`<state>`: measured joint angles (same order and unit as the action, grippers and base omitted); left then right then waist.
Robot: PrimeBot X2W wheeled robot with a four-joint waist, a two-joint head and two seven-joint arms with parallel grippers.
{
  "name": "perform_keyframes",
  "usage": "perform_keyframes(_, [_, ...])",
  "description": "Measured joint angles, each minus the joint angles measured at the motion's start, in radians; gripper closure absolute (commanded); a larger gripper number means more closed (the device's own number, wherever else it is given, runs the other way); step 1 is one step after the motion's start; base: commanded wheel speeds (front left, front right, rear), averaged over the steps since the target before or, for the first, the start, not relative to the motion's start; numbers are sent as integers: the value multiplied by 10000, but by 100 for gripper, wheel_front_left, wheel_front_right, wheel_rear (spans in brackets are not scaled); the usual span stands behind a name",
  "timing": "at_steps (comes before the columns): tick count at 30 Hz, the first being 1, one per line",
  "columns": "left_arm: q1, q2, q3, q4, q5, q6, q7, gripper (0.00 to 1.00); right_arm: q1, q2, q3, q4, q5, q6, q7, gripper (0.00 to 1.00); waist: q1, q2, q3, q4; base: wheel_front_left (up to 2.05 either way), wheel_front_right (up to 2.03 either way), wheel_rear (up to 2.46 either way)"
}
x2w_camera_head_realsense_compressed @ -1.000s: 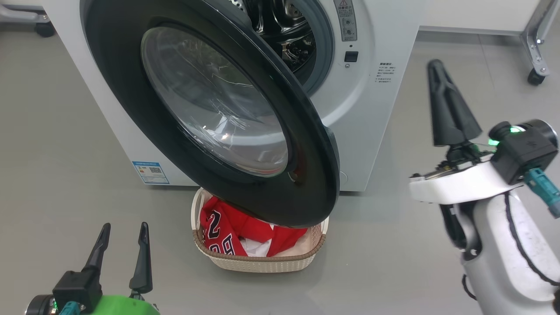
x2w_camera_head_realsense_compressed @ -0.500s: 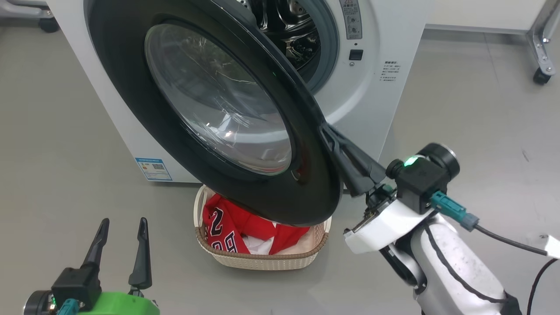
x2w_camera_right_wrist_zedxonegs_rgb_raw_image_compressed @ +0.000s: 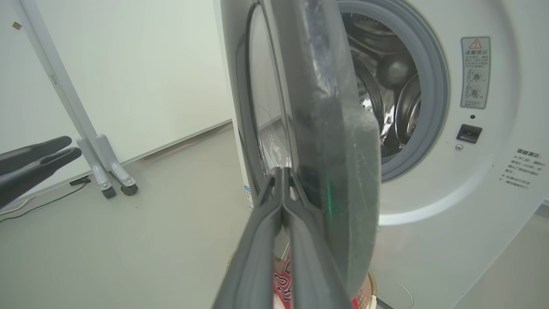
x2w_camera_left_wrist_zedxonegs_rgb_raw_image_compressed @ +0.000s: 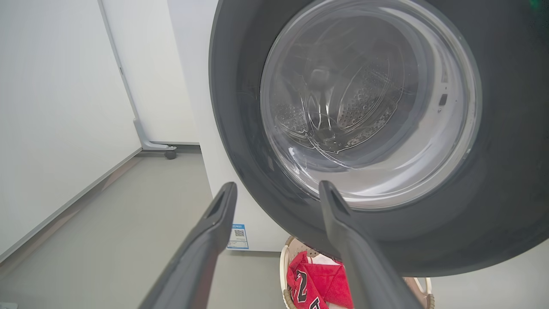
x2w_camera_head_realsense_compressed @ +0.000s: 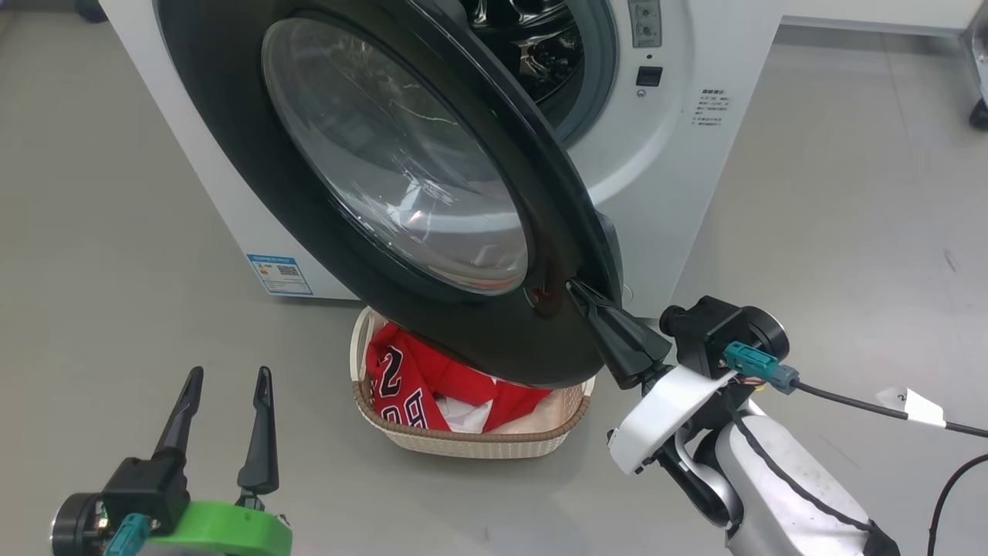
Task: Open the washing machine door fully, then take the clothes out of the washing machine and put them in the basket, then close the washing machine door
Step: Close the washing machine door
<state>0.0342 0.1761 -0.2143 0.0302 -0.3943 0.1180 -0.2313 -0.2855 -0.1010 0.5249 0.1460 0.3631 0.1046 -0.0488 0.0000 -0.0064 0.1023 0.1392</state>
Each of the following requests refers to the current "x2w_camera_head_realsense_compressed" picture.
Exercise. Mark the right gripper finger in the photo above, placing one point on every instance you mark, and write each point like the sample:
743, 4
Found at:
617, 359
637, 336

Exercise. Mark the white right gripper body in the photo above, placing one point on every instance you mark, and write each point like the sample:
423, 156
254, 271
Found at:
664, 413

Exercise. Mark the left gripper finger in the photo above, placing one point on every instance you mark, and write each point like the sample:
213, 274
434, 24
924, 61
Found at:
179, 421
262, 455

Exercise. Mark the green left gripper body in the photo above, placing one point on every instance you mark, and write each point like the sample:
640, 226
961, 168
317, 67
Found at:
224, 533

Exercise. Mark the red basketball jersey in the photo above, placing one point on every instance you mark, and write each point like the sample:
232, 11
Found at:
405, 386

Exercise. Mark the black glass washing machine door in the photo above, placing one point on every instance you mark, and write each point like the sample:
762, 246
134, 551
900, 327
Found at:
324, 255

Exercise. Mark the cream perforated laundry basket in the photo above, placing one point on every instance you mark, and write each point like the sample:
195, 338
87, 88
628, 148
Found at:
478, 444

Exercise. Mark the white front-load washing machine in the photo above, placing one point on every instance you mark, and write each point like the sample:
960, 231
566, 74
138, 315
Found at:
679, 177

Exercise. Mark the black door lock socket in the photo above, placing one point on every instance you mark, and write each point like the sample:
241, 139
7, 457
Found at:
649, 76

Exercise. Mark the grey rubber door gasket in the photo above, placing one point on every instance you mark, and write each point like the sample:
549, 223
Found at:
598, 69

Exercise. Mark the blue energy label sticker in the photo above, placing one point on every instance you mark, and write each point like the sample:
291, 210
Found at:
280, 274

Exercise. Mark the black printed text label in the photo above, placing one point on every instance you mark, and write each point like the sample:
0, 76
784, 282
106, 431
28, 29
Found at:
710, 108

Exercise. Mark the steel perforated washer drum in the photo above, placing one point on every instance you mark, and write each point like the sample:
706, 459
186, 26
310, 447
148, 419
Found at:
532, 54

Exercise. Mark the grey warning sticker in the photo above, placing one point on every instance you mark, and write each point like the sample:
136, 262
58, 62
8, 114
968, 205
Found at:
645, 23

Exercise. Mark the furniture leg with caster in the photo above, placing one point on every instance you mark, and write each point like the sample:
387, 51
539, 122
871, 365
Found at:
979, 69

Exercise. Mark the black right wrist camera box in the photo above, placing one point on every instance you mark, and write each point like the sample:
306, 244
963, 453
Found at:
710, 332

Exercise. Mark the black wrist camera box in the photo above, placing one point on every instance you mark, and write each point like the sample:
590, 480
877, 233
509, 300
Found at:
710, 332
139, 490

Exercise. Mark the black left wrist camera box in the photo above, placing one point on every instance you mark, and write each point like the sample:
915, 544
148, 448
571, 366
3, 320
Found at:
139, 490

